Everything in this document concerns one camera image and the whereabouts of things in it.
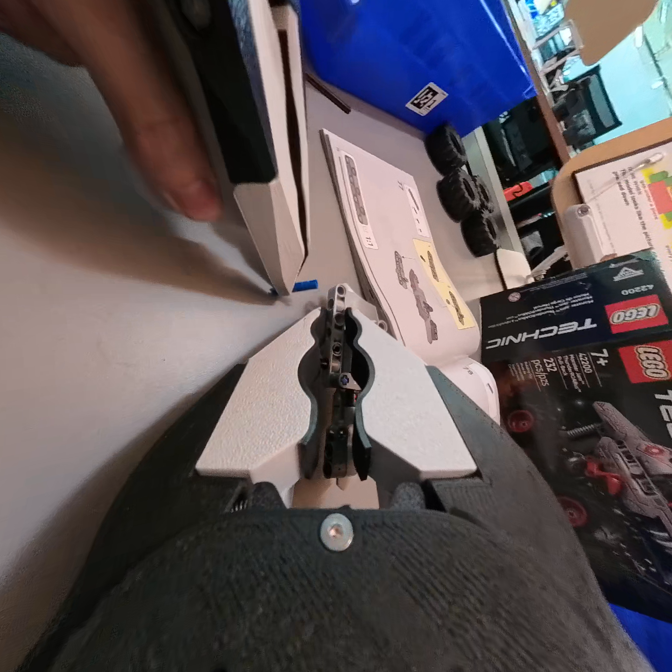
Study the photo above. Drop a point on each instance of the person's left hand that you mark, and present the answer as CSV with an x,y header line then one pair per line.
x,y
131,78

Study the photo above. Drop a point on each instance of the white instruction booklet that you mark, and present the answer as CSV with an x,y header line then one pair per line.
x,y
388,220

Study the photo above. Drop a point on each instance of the black toy tyre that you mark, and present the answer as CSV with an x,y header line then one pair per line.
x,y
445,147
462,194
480,233

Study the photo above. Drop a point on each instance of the thin black stick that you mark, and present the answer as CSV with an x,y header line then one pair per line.
x,y
328,93

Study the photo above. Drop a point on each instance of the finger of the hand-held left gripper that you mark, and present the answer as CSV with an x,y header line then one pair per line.
x,y
300,131
262,220

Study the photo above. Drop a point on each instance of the black toy set box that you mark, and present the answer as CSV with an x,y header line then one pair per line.
x,y
577,446

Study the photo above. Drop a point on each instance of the grey desk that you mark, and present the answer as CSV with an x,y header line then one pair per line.
x,y
105,367

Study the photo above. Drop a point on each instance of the brown cardboard flap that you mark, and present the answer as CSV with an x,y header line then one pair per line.
x,y
609,26

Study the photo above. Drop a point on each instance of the printed instruction card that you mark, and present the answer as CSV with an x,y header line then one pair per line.
x,y
624,199

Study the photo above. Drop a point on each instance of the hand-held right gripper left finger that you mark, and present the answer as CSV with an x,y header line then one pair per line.
x,y
246,420

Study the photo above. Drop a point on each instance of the grey toy beam assembly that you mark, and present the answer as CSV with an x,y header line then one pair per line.
x,y
335,320

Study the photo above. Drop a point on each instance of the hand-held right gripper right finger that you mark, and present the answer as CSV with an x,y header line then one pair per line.
x,y
409,420

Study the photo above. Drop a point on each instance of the blue plastic bin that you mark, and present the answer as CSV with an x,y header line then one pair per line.
x,y
409,52

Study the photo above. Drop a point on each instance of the blue toy pin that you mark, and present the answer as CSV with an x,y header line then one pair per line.
x,y
305,286

